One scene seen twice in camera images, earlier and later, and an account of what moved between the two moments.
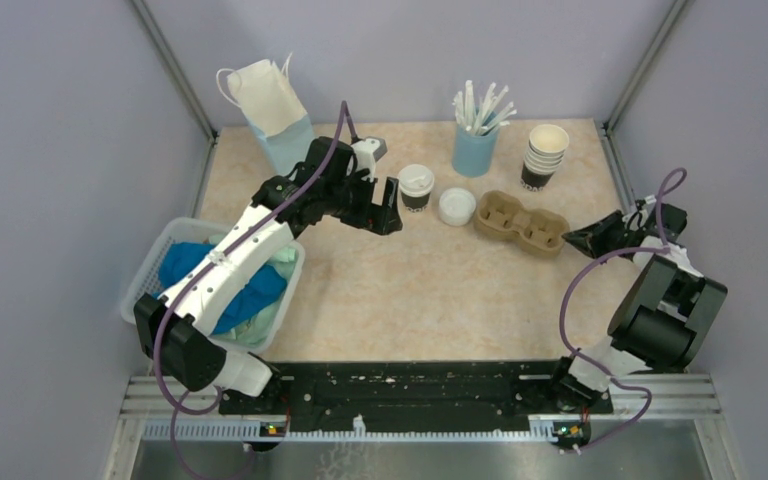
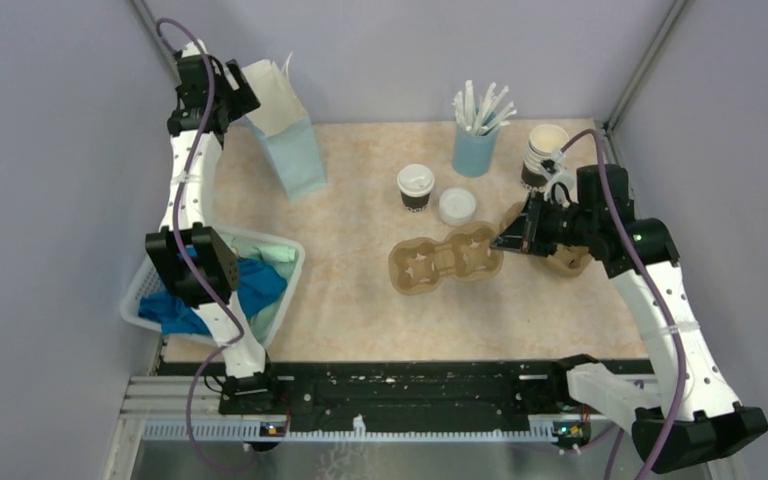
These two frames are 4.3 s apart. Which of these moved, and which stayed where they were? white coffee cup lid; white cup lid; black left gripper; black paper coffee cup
Moved: black left gripper
Stayed: white cup lid; white coffee cup lid; black paper coffee cup
